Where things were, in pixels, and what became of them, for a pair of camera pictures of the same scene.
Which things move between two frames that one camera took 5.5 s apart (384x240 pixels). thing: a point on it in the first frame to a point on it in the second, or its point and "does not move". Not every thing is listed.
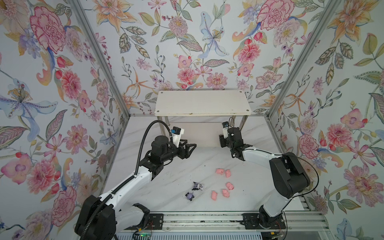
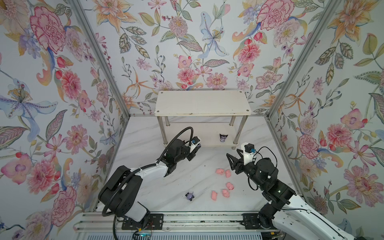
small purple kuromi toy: (189, 196) does not move
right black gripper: (223, 144) to (234, 159)
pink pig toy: (230, 186) does not move
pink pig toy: (228, 173) does not move
